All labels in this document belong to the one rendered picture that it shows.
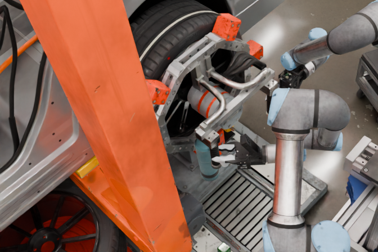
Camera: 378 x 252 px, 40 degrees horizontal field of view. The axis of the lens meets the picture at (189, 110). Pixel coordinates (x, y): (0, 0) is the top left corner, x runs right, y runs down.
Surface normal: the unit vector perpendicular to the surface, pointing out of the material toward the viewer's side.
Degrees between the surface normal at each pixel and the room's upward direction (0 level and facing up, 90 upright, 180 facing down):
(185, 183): 0
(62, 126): 90
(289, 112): 44
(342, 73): 0
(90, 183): 0
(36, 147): 90
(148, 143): 90
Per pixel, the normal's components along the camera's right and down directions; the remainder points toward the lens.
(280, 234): -0.47, 0.08
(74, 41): 0.69, 0.51
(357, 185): -0.12, -0.61
